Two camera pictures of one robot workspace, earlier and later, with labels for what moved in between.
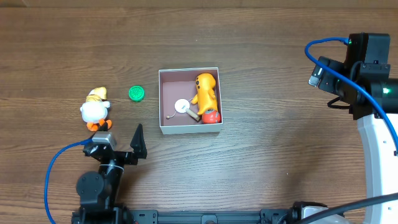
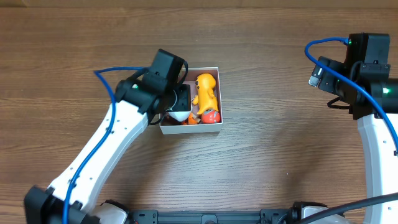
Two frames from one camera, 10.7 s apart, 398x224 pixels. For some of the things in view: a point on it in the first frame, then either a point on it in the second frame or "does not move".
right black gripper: [325, 74] does not move
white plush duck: [94, 111] to [181, 116]
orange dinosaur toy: [205, 98] does not move
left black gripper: [117, 156] to [183, 98]
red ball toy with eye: [211, 116] does not move
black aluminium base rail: [142, 216] does not move
